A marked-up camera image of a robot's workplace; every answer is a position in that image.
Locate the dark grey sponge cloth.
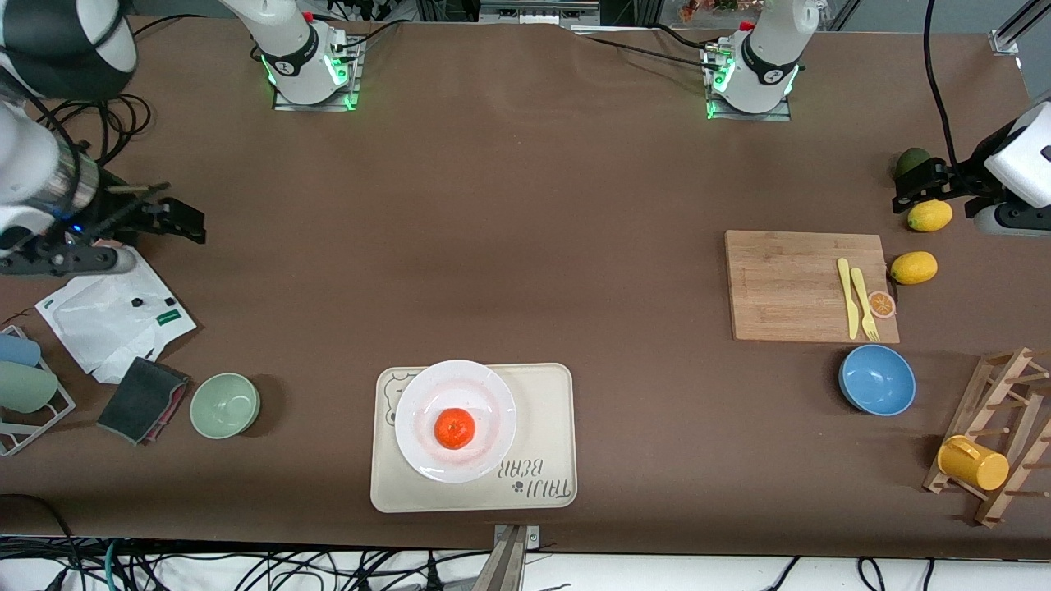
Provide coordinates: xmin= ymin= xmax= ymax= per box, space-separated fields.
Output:
xmin=97 ymin=356 xmax=191 ymax=446

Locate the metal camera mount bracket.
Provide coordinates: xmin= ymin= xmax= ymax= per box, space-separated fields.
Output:
xmin=480 ymin=524 xmax=543 ymax=591

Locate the yellow lemon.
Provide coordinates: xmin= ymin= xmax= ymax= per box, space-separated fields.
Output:
xmin=890 ymin=251 xmax=939 ymax=286
xmin=907 ymin=199 xmax=953 ymax=233

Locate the yellow plastic knife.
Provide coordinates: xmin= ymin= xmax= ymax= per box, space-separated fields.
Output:
xmin=837 ymin=258 xmax=860 ymax=340

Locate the aluminium frame bar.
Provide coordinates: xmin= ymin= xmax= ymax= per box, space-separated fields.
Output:
xmin=479 ymin=0 xmax=600 ymax=25

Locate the wooden mug rack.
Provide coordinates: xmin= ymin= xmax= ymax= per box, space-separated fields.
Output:
xmin=923 ymin=346 xmax=1051 ymax=528

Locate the yellow plastic fork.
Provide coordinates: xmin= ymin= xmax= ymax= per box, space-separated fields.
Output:
xmin=850 ymin=268 xmax=881 ymax=343

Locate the aluminium corner profile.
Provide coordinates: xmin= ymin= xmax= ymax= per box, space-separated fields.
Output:
xmin=989 ymin=0 xmax=1051 ymax=55

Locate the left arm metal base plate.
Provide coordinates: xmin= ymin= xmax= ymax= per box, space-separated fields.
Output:
xmin=702 ymin=41 xmax=793 ymax=122

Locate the black right base cable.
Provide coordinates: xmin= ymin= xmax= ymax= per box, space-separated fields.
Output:
xmin=333 ymin=21 xmax=403 ymax=52

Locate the blue bowl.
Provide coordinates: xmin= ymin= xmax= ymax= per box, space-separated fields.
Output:
xmin=838 ymin=344 xmax=917 ymax=417

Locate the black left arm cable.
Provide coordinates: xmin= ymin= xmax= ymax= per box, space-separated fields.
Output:
xmin=922 ymin=0 xmax=960 ymax=165

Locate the black left base cable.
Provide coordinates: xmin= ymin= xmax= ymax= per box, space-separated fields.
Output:
xmin=575 ymin=23 xmax=723 ymax=68

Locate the orange mandarin fruit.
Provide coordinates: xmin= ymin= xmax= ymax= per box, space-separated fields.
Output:
xmin=434 ymin=408 xmax=476 ymax=450

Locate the pale green bowl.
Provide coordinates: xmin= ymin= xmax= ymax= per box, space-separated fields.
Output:
xmin=190 ymin=373 xmax=261 ymax=440

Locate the yellow mug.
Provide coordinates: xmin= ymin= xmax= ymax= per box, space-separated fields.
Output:
xmin=937 ymin=435 xmax=1010 ymax=492

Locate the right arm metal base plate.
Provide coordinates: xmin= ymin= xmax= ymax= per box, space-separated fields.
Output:
xmin=273 ymin=37 xmax=363 ymax=112

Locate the black looped floor cable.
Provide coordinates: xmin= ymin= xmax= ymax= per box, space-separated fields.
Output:
xmin=0 ymin=492 xmax=79 ymax=591

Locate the pale green cup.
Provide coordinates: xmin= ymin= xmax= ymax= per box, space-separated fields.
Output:
xmin=0 ymin=361 xmax=60 ymax=414

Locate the black base cable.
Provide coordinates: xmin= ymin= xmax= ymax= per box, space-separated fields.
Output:
xmin=333 ymin=21 xmax=403 ymax=52
xmin=575 ymin=23 xmax=723 ymax=68

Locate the white plastic bag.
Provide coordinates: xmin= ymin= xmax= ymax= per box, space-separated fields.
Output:
xmin=34 ymin=246 xmax=198 ymax=385

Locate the beige bear print tray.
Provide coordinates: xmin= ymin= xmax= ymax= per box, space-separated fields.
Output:
xmin=370 ymin=363 xmax=578 ymax=514

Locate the white wire cup rack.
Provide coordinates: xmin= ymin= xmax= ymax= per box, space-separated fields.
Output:
xmin=0 ymin=324 xmax=76 ymax=457

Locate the coiled black table cable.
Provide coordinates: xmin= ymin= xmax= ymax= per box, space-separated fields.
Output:
xmin=37 ymin=12 xmax=206 ymax=165

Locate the white round plate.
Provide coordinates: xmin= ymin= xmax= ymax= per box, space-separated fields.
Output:
xmin=395 ymin=360 xmax=518 ymax=484

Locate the wooden cutting board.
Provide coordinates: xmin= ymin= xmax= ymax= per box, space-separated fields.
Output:
xmin=724 ymin=230 xmax=901 ymax=344

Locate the pale blue cup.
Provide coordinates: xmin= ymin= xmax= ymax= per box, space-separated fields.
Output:
xmin=0 ymin=334 xmax=42 ymax=368

